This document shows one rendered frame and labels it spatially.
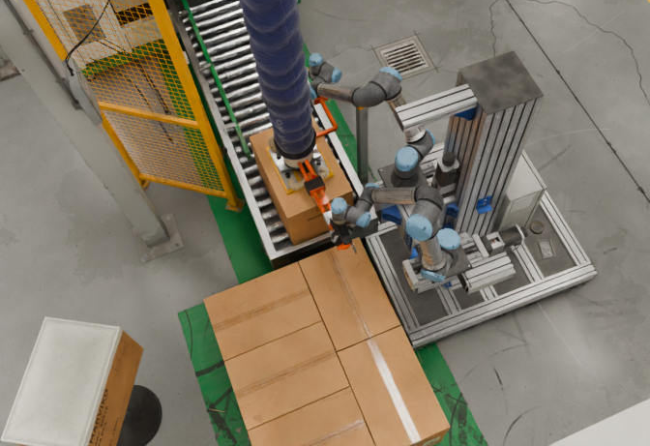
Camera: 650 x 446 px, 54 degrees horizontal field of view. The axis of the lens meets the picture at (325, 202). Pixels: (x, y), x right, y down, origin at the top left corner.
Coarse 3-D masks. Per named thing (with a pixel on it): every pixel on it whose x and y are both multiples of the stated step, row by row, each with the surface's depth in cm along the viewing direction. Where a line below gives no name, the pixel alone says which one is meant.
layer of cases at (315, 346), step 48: (240, 288) 379; (288, 288) 378; (336, 288) 376; (240, 336) 366; (288, 336) 364; (336, 336) 363; (384, 336) 361; (240, 384) 353; (288, 384) 352; (336, 384) 350; (384, 384) 349; (288, 432) 340; (336, 432) 338; (384, 432) 337; (432, 432) 335
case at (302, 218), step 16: (272, 128) 383; (256, 144) 378; (320, 144) 375; (256, 160) 394; (336, 160) 370; (272, 176) 367; (336, 176) 364; (272, 192) 379; (304, 192) 361; (336, 192) 360; (352, 192) 361; (288, 208) 357; (304, 208) 356; (288, 224) 362; (304, 224) 369; (320, 224) 378; (304, 240) 386
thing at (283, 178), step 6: (270, 150) 373; (270, 156) 372; (276, 156) 371; (276, 168) 367; (282, 174) 365; (288, 174) 362; (294, 174) 365; (282, 180) 363; (294, 180) 362; (282, 186) 362; (288, 186) 361; (288, 192) 360; (294, 192) 361
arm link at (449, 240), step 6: (444, 228) 312; (438, 234) 309; (444, 234) 309; (450, 234) 309; (456, 234) 309; (438, 240) 308; (444, 240) 307; (450, 240) 307; (456, 240) 307; (444, 246) 306; (450, 246) 306; (456, 246) 306; (450, 252) 307; (456, 252) 311
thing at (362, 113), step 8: (360, 112) 391; (368, 112) 394; (360, 120) 398; (368, 120) 401; (360, 128) 405; (368, 128) 409; (360, 136) 413; (368, 136) 417; (360, 144) 421; (368, 144) 425; (360, 152) 430; (368, 152) 434; (360, 160) 438; (368, 160) 442; (360, 168) 449; (368, 168) 453; (360, 176) 459; (368, 176) 462
